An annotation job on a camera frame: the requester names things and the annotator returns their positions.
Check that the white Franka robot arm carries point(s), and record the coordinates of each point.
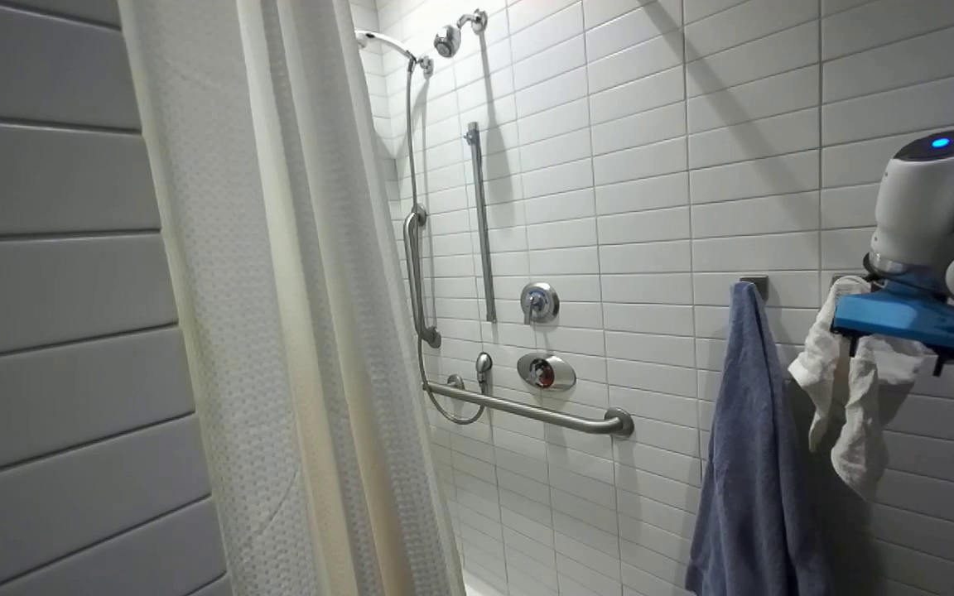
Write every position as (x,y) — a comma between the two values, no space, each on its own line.
(936,201)

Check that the chrome fixed shower head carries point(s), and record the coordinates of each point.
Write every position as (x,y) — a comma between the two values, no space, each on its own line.
(448,41)

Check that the oval chrome valve plate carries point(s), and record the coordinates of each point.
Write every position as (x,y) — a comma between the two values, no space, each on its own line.
(546,371)

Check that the handheld shower slide bar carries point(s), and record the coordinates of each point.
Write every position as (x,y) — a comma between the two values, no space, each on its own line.
(413,134)

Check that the dark wall hook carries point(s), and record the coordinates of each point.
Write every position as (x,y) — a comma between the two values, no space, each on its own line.
(758,286)

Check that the small chrome diverter knob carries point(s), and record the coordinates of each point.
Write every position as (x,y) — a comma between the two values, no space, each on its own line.
(486,367)

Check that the white shower curtain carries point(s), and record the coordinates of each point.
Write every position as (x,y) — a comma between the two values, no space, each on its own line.
(289,331)

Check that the chrome hand shower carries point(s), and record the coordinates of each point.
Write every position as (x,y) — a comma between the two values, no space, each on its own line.
(419,275)

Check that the chrome straight grab bar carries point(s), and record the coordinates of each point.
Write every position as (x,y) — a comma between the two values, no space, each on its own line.
(481,219)

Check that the blue bath towel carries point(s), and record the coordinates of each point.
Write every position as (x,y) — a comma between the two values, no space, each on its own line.
(747,466)

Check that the chrome angled grab bar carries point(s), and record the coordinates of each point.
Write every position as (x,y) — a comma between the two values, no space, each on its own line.
(530,408)

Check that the white face towel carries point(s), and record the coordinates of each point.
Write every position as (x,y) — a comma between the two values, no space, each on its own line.
(851,402)

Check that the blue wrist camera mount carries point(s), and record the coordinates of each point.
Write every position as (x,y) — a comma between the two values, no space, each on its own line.
(908,318)

